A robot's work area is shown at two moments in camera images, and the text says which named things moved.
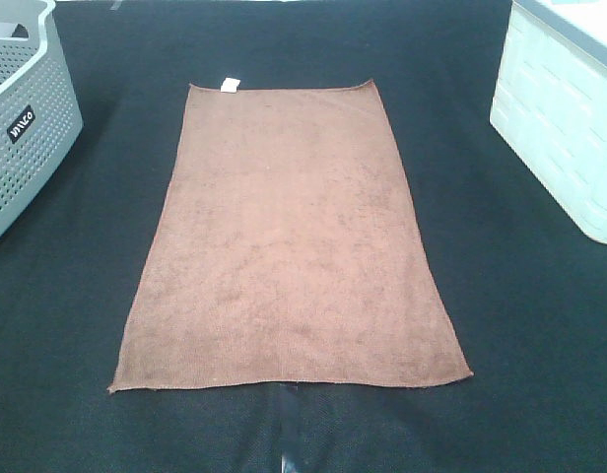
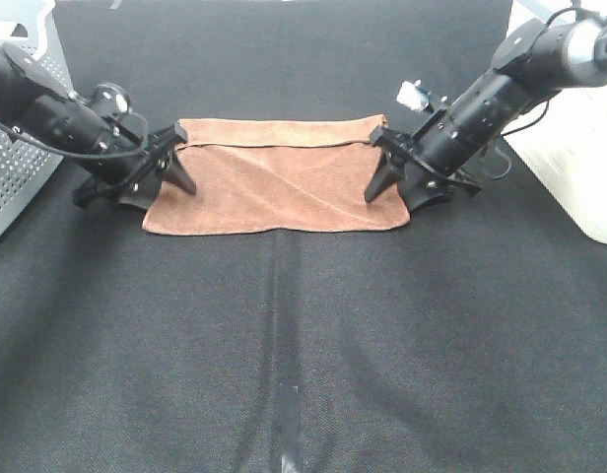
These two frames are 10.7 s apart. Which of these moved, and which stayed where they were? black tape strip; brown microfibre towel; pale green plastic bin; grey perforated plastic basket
Moved: brown microfibre towel
Stayed: pale green plastic bin; black tape strip; grey perforated plastic basket
